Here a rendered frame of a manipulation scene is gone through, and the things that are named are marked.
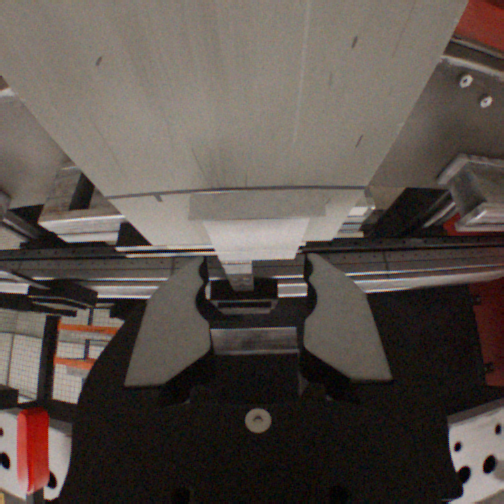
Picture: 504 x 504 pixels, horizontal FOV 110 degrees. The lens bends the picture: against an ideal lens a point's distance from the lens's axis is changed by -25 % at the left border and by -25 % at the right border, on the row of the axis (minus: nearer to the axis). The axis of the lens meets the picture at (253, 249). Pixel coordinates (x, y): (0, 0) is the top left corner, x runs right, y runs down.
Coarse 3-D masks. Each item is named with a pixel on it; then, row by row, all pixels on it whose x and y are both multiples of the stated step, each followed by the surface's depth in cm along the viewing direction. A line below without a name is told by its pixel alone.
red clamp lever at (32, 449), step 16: (32, 416) 12; (48, 416) 13; (32, 432) 11; (48, 432) 13; (16, 448) 10; (32, 448) 11; (48, 448) 12; (32, 464) 10; (48, 464) 12; (32, 480) 10; (48, 480) 11; (32, 496) 9
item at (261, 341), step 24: (216, 336) 21; (240, 336) 21; (264, 336) 21; (288, 336) 21; (216, 360) 20; (240, 360) 20; (264, 360) 20; (288, 360) 19; (216, 384) 19; (240, 384) 19; (264, 384) 19; (288, 384) 19
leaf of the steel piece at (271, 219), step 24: (192, 192) 15; (216, 192) 15; (240, 192) 15; (264, 192) 15; (288, 192) 15; (312, 192) 15; (192, 216) 14; (216, 216) 14; (240, 216) 14; (264, 216) 14; (288, 216) 14; (312, 216) 14; (216, 240) 22; (240, 240) 22; (264, 240) 22; (288, 240) 22
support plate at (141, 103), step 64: (0, 0) 4; (64, 0) 5; (128, 0) 5; (192, 0) 5; (256, 0) 6; (320, 0) 5; (384, 0) 5; (448, 0) 5; (0, 64) 6; (64, 64) 7; (128, 64) 7; (192, 64) 8; (256, 64) 8; (320, 64) 8; (384, 64) 7; (64, 128) 9; (128, 128) 10; (192, 128) 10; (256, 128) 11; (320, 128) 10; (384, 128) 10; (128, 192) 15
